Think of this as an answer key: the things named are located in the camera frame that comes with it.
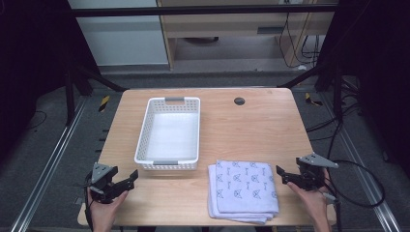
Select person's left hand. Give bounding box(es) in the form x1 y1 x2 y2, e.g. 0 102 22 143
88 189 130 228

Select person's right hand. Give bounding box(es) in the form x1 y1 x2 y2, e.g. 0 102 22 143
286 168 334 224

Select folded light patterned towel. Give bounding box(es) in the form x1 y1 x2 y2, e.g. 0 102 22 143
207 159 280 225

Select black horizontal frame bar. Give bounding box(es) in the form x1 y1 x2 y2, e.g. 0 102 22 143
68 4 340 18

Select light wooden desk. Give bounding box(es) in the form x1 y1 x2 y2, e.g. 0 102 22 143
156 0 340 71

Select yellow black striped tape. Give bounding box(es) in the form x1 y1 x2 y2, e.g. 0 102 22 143
304 92 324 107
98 95 111 113

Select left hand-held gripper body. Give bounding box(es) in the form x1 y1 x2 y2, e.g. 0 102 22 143
86 161 122 205

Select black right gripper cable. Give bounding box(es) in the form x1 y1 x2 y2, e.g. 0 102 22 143
322 159 387 209

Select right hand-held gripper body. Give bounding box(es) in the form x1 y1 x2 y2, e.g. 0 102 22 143
295 152 340 191

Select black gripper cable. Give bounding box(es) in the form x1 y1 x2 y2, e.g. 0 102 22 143
83 172 95 232
322 159 387 209

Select black hanging desk cables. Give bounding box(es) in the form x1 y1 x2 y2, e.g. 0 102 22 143
278 12 321 70

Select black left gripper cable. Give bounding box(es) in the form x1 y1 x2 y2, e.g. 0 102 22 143
83 172 95 232

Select black metal stand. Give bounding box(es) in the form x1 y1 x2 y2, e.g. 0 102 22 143
63 56 129 128
276 59 344 122

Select black floor cables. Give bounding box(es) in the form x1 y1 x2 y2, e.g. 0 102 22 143
305 80 366 162

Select aluminium floor rail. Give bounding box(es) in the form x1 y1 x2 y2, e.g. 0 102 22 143
321 92 403 232
9 96 89 232

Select white cabinet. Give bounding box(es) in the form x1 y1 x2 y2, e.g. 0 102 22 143
67 0 170 68

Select thin black floor cable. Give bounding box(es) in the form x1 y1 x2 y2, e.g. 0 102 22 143
26 110 48 131

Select white plastic basket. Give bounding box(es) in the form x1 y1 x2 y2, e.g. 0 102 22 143
133 96 202 171

